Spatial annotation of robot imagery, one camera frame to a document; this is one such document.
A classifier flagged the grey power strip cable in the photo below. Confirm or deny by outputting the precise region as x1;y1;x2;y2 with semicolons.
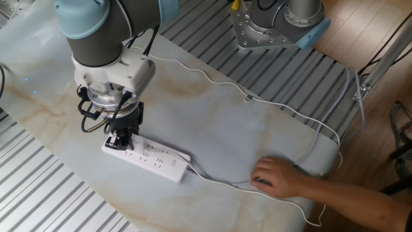
186;66;368;186

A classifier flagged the black office chair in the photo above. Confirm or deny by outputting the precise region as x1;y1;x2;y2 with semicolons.
379;101;412;194

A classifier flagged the white marble pattern slab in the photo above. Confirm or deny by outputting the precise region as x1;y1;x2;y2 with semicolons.
0;0;342;232

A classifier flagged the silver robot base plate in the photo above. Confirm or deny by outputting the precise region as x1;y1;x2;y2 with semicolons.
230;0;302;51

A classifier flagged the person's bare hand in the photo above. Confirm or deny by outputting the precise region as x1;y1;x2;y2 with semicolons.
250;156;305;199

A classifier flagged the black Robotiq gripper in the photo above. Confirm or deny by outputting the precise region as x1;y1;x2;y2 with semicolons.
104;101;145;151

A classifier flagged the aluminium frame post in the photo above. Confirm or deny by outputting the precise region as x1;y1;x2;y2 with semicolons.
339;19;412;136

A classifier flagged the white power strip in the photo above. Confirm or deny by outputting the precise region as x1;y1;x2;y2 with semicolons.
101;133;191;184

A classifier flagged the thin white lamp cord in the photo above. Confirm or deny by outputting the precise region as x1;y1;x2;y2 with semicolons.
130;46;344;228

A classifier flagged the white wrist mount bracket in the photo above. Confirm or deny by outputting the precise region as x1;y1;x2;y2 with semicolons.
71;47;156;101

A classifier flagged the person's bare forearm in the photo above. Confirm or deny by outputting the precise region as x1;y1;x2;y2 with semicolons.
299;175;412;232

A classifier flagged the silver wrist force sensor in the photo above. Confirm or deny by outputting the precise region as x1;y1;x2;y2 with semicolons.
86;82;139;119

